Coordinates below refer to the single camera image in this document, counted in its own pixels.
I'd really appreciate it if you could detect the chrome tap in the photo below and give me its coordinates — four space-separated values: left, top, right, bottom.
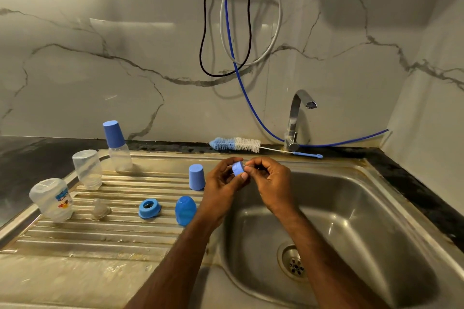
284 90 318 152

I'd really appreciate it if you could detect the clear plastic bottle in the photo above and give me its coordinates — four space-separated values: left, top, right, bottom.
72 150 103 190

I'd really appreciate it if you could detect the translucent blue dome cap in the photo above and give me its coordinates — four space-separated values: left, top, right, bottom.
175 196 197 227

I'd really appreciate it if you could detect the clear bottle with printed label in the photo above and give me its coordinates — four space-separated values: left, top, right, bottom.
29 178 74 222

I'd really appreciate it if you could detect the stainless steel sink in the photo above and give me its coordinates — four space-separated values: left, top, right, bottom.
0 149 464 309

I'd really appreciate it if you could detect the blue screw ring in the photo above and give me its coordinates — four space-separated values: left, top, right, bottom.
138 199 162 219

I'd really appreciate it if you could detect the grey cable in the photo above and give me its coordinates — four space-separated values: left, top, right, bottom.
220 0 283 67

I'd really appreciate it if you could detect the blue hose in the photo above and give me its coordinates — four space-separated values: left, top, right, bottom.
223 0 389 148

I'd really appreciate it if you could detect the blue and white bottle brush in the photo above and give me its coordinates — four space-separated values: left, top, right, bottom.
209 137 324 159

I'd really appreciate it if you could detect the clear silicone teat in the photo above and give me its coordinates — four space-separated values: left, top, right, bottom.
91 199 111 221

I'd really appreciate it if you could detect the clear bottle with blue cap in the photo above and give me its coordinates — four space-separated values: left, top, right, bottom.
102 120 134 173

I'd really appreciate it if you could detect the black cable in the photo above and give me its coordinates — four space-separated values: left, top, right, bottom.
199 0 257 78

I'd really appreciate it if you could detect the sink drain strainer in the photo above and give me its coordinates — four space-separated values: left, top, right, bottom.
277 242 309 282

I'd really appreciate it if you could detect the person's right hand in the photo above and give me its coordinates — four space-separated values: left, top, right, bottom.
244 157 293 221

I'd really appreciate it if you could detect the blue bottle cap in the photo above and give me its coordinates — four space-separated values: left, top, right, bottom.
188 164 206 191

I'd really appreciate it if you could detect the person's right forearm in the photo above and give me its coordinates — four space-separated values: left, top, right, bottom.
274 205 390 309

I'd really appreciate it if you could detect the person's left forearm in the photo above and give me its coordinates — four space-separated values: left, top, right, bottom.
124 207 227 309

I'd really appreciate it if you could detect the person's left hand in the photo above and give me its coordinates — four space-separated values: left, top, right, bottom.
197 157 251 232

